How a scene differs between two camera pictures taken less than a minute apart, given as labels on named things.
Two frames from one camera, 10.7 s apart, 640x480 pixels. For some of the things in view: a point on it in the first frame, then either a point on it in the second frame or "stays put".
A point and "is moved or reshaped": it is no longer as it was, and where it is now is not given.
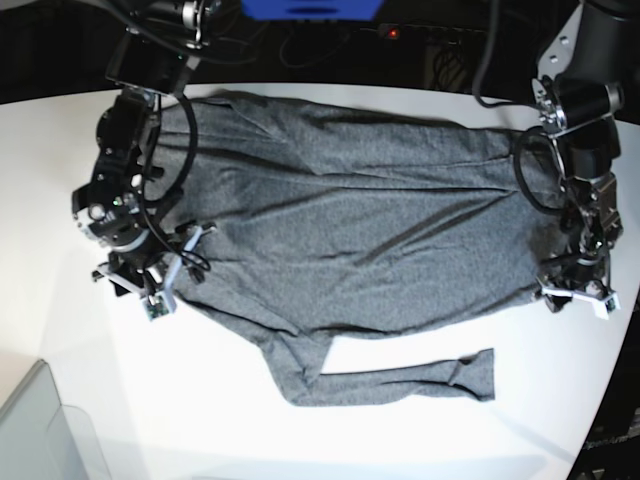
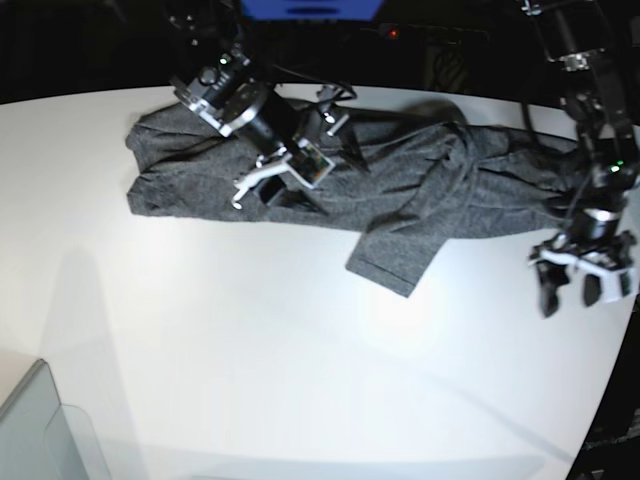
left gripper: [152, 270] to [279, 134]
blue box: [311, 10] stays put
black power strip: [429, 35] stays put
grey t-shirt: [312, 221] is moved or reshaped
